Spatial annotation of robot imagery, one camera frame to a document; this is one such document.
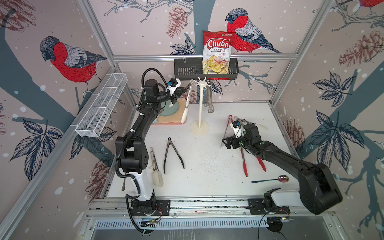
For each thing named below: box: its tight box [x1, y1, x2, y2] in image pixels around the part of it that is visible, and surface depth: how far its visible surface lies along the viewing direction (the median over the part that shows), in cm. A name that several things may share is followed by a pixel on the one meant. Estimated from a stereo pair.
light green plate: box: [158, 100, 180, 117], surface depth 116 cm
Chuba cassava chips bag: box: [202, 30, 234, 75], surface depth 87 cm
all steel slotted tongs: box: [204, 85, 215, 114], surface depth 90 cm
